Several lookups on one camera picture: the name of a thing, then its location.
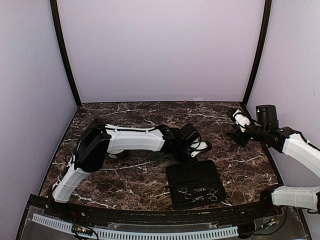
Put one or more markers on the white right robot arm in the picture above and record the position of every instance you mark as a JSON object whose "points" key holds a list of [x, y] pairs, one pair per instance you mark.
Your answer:
{"points": [[297, 159]]}

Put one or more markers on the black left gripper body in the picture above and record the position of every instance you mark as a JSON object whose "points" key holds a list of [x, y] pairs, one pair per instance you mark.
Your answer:
{"points": [[183, 162]]}

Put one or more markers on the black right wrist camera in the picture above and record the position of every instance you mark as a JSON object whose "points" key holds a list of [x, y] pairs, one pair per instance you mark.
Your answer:
{"points": [[266, 116]]}

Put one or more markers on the black front table rail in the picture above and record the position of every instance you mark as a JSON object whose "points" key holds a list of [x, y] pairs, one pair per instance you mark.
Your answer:
{"points": [[231, 215]]}

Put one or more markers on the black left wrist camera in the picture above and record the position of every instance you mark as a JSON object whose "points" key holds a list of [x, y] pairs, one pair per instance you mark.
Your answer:
{"points": [[189, 133]]}

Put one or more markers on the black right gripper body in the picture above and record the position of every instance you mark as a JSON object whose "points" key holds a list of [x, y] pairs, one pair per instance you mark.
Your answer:
{"points": [[259, 133]]}

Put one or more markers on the black corner post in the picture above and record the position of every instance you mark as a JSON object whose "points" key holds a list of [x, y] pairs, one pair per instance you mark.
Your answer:
{"points": [[258, 53], [63, 51]]}

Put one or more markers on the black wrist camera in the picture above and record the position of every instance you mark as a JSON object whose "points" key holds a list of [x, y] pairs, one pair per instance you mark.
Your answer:
{"points": [[189, 133], [266, 116]]}

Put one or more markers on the silver thinning scissors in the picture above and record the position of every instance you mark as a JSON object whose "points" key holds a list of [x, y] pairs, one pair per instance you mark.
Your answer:
{"points": [[212, 195]]}

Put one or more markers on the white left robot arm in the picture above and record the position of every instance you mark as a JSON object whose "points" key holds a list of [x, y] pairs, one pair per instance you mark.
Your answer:
{"points": [[100, 140]]}

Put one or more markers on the white bowl with blue rim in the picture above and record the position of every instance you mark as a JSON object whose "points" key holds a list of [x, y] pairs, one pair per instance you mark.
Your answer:
{"points": [[118, 154]]}

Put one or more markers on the black zippered tool case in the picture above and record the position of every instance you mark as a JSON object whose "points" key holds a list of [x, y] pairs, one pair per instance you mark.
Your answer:
{"points": [[198, 179]]}

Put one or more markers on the clear tape on wall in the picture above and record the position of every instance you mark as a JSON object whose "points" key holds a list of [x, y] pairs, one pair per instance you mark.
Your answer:
{"points": [[198, 99]]}

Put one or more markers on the black right corner post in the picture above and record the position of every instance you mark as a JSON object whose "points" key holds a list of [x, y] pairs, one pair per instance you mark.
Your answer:
{"points": [[258, 53]]}

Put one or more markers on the black left corner post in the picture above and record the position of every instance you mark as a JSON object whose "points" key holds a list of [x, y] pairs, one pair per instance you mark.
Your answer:
{"points": [[63, 51]]}

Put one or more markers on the white slotted cable duct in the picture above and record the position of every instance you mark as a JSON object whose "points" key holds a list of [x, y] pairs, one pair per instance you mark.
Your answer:
{"points": [[119, 231]]}

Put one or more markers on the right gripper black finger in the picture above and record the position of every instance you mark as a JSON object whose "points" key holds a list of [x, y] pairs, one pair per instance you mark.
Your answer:
{"points": [[231, 114], [240, 137]]}

